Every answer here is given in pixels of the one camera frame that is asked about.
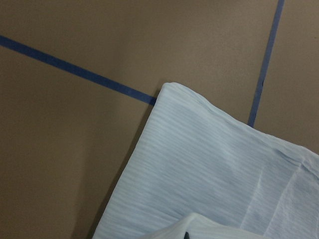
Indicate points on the light blue button shirt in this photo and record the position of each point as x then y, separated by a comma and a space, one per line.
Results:
194, 159

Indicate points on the brown paper table mat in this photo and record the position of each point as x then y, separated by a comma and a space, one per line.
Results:
64, 140

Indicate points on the blue tape grid lines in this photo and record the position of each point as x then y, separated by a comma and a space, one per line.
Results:
133, 93

